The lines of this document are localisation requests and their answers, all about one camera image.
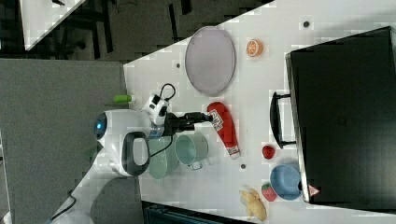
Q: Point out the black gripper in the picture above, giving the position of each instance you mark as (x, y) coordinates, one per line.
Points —
(173, 124)

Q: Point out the red ketchup bottle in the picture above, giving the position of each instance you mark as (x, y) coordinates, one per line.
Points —
(223, 124)

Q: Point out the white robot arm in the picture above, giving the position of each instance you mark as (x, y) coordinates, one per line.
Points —
(123, 135)

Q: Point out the green strainer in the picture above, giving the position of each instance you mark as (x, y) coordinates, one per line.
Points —
(163, 158)

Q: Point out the teal metal mug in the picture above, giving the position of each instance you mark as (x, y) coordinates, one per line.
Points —
(191, 150)

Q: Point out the grey round plate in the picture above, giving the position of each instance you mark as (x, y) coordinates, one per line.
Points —
(210, 60)

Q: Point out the red strawberry toy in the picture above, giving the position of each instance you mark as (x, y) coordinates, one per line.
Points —
(268, 192)
(268, 152)

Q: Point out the dark storage bin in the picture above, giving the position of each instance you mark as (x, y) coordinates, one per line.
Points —
(155, 213)

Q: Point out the yellow banana toy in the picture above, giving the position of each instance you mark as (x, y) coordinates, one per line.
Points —
(250, 198)

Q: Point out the orange slice toy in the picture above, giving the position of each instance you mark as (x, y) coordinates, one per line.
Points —
(254, 48)

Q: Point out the blue bowl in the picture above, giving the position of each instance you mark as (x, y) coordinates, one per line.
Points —
(285, 181)

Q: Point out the silver black toaster oven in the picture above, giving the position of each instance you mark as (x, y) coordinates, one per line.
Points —
(342, 96)

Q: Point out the white side table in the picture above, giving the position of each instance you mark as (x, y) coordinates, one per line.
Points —
(40, 17)

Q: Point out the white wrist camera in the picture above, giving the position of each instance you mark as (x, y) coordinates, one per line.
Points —
(156, 107)

